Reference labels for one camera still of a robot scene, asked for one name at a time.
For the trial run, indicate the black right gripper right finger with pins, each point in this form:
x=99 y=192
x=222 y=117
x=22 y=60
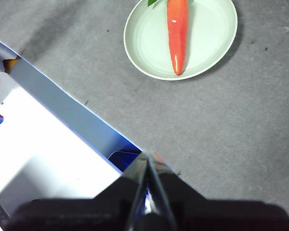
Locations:
x=219 y=216

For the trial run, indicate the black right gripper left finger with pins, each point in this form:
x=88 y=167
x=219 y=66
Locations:
x=98 y=214

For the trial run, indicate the green plate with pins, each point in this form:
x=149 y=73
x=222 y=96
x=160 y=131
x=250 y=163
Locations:
x=207 y=36

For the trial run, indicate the orange carrot with green leaves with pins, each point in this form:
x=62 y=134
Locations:
x=177 y=36

